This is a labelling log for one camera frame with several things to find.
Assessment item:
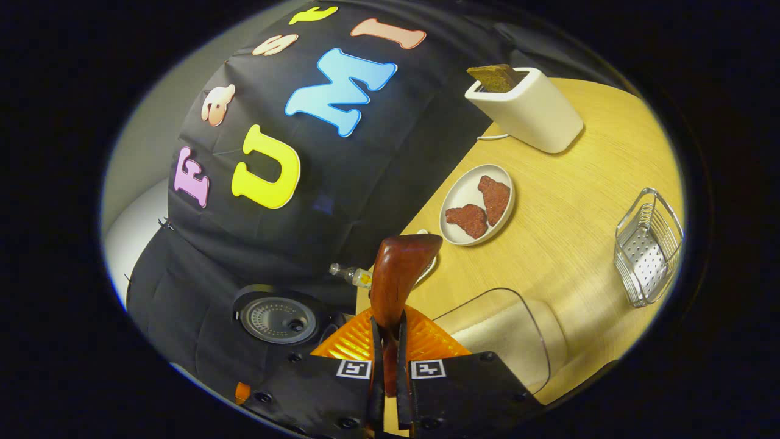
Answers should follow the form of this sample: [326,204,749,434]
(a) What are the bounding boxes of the round white plate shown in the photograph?
[439,163,516,247]

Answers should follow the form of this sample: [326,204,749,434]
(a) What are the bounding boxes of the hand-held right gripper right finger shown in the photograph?
[396,307,546,438]

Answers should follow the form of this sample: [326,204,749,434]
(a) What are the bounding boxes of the white toaster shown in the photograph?
[464,66,584,154]

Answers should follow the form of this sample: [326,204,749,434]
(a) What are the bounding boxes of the white rice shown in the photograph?
[451,299,549,391]

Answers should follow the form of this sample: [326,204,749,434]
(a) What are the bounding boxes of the dark grey rice cooker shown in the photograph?
[232,284,342,362]

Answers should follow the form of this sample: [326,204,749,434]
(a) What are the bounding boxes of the metal wire chopstick holder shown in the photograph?
[614,187,684,309]

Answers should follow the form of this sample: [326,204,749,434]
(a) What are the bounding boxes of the reddish brown meat piece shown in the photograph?
[445,204,489,240]
[477,175,511,227]

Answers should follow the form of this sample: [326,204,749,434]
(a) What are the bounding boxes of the brown wooden spoon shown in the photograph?
[370,234,444,397]

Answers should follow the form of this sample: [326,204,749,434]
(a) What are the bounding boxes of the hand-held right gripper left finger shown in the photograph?
[247,307,386,439]

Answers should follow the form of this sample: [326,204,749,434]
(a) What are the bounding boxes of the small glass bottle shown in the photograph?
[329,263,374,289]

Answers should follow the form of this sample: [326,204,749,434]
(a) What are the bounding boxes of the brown toast slice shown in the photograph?
[467,64,523,93]

